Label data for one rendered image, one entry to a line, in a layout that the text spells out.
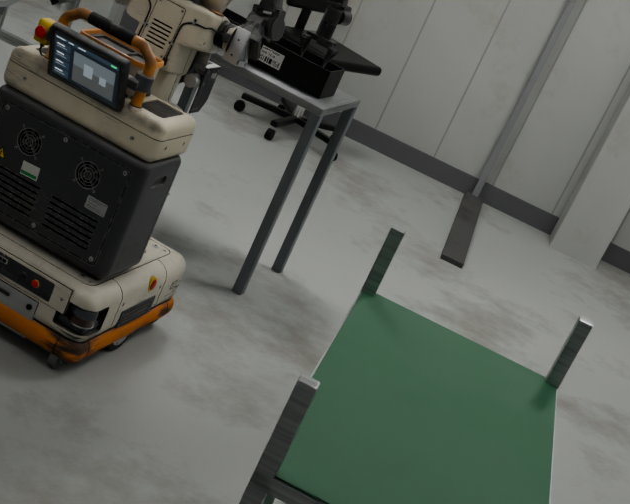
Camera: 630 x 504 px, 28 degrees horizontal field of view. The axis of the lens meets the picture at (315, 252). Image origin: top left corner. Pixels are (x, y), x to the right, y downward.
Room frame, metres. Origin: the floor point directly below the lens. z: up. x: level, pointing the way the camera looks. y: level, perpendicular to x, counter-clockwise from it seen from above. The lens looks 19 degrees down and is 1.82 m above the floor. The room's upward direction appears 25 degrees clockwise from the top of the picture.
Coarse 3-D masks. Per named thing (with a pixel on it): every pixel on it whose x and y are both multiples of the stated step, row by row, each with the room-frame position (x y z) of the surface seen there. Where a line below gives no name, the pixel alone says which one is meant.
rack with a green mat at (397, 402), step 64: (384, 256) 2.44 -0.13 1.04; (384, 320) 2.34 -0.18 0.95; (320, 384) 1.93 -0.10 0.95; (384, 384) 2.04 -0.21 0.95; (448, 384) 2.17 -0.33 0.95; (512, 384) 2.31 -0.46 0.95; (320, 448) 1.71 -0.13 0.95; (384, 448) 1.81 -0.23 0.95; (448, 448) 1.91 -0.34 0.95; (512, 448) 2.02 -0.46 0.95
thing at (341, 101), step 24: (192, 72) 5.04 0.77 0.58; (240, 72) 4.56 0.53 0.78; (264, 72) 4.63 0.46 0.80; (192, 96) 5.05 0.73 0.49; (288, 96) 4.51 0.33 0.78; (312, 96) 4.60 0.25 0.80; (336, 96) 4.78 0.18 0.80; (312, 120) 4.48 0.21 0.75; (336, 144) 4.88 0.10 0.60; (288, 168) 4.49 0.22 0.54; (288, 192) 4.51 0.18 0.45; (312, 192) 4.88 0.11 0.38; (264, 216) 4.49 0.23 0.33; (264, 240) 4.48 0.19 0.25; (288, 240) 4.88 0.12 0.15; (240, 288) 4.48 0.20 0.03
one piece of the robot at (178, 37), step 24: (144, 0) 3.80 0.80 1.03; (168, 0) 3.79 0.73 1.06; (144, 24) 3.78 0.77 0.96; (168, 24) 3.77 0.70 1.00; (192, 24) 3.76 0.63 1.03; (216, 24) 3.80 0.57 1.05; (168, 48) 3.76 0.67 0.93; (192, 48) 3.75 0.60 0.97; (216, 48) 3.87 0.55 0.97; (168, 72) 3.81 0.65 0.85; (168, 96) 3.85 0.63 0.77
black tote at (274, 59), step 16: (240, 16) 4.87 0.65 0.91; (272, 48) 4.66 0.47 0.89; (288, 48) 4.82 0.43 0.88; (256, 64) 4.67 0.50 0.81; (272, 64) 4.65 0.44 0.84; (288, 64) 4.64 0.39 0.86; (304, 64) 4.63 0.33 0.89; (320, 64) 4.79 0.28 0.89; (288, 80) 4.63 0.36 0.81; (304, 80) 4.62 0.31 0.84; (320, 80) 4.61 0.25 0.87; (336, 80) 4.72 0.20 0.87; (320, 96) 4.61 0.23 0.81
